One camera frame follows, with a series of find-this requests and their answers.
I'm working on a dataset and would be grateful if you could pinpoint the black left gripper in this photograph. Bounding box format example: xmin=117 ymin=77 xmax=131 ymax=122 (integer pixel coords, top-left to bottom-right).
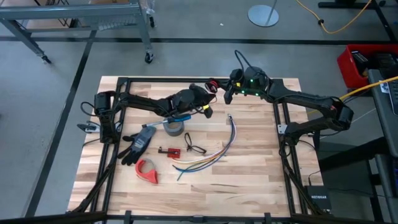
xmin=192 ymin=85 xmax=217 ymax=119

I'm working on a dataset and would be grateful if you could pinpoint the black network switch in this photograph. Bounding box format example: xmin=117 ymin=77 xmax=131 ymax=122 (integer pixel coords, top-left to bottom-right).
xmin=303 ymin=185 xmax=333 ymax=211

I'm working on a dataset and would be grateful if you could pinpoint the dark grey desk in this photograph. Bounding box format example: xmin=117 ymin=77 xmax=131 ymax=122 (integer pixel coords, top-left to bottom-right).
xmin=368 ymin=68 xmax=398 ymax=224

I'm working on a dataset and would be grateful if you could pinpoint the grey black work glove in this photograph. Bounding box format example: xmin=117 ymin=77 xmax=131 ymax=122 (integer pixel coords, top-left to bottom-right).
xmin=117 ymin=125 xmax=157 ymax=167

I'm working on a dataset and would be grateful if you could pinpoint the black keyboard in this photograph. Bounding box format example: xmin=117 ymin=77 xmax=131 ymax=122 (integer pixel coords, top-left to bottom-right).
xmin=387 ymin=80 xmax=398 ymax=116

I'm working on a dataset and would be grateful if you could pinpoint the grey cart with wooden shelf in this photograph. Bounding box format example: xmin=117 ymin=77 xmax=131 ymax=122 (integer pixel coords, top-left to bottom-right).
xmin=0 ymin=0 xmax=155 ymax=65

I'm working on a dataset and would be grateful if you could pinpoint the grey duct tape roll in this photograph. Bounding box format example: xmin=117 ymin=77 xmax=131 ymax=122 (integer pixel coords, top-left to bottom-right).
xmin=162 ymin=116 xmax=185 ymax=138

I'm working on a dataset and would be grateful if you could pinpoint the black aluminium frame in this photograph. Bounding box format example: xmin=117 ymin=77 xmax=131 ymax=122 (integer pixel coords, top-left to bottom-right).
xmin=0 ymin=77 xmax=398 ymax=224

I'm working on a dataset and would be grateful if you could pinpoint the round metal floor stand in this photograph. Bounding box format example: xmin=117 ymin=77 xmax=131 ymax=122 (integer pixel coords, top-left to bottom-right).
xmin=247 ymin=0 xmax=280 ymax=28

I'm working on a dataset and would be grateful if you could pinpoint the multicolour wire bundle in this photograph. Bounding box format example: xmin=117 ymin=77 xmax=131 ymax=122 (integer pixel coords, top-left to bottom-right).
xmin=172 ymin=114 xmax=238 ymax=182

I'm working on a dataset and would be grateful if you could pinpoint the red tape dispenser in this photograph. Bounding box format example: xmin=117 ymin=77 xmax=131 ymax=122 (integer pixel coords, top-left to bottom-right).
xmin=134 ymin=158 xmax=160 ymax=185

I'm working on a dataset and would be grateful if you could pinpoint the black wire spool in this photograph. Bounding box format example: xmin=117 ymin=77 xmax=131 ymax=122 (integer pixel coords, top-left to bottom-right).
xmin=204 ymin=80 xmax=220 ymax=95

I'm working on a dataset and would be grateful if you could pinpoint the blue black handled screwdriver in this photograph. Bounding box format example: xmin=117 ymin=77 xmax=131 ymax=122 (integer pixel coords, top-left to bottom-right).
xmin=141 ymin=112 xmax=192 ymax=129

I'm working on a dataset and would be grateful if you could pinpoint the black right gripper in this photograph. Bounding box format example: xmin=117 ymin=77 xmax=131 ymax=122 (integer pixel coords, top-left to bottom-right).
xmin=216 ymin=68 xmax=247 ymax=105

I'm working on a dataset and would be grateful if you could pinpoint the yellow extension cord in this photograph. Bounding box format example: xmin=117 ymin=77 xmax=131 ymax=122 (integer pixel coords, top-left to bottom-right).
xmin=338 ymin=75 xmax=398 ymax=101
xmin=294 ymin=0 xmax=373 ymax=35

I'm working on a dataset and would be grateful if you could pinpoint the red plastic bin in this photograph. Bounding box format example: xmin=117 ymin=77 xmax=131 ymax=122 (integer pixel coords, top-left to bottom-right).
xmin=336 ymin=43 xmax=398 ymax=90

